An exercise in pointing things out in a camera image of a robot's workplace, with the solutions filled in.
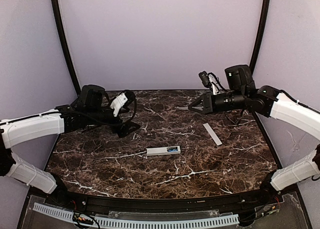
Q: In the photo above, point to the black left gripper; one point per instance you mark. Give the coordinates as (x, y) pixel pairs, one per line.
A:
(122, 128)

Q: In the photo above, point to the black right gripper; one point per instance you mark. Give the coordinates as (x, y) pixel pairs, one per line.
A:
(208, 103)

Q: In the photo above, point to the clear handled tester screwdriver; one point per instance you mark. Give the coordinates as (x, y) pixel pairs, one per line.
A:
(182, 108)

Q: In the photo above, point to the white remote battery cover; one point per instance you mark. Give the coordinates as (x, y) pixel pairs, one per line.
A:
(212, 134)

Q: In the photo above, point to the white remote control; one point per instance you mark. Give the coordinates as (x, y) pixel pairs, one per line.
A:
(157, 151)

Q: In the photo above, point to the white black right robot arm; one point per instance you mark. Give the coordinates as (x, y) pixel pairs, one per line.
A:
(270, 103)

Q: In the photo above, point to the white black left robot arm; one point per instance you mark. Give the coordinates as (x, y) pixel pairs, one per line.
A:
(93, 107)

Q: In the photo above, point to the blue battery in remote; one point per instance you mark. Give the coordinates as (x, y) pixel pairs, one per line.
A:
(173, 150)

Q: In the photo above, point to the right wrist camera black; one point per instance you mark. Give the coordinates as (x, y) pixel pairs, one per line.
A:
(208, 82)

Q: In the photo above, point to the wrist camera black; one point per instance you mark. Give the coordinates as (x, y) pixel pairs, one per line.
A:
(208, 82)
(125, 98)

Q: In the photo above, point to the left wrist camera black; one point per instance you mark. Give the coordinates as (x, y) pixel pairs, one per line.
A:
(125, 98)

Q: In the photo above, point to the black right corner post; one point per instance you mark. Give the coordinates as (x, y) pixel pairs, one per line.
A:
(259, 35)

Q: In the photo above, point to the white slotted cable duct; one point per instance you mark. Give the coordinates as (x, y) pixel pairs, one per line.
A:
(123, 220)

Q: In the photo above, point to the black front mounting rail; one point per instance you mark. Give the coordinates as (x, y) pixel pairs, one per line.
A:
(239, 202)

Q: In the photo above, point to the black corner frame post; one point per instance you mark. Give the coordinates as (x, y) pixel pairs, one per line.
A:
(64, 45)

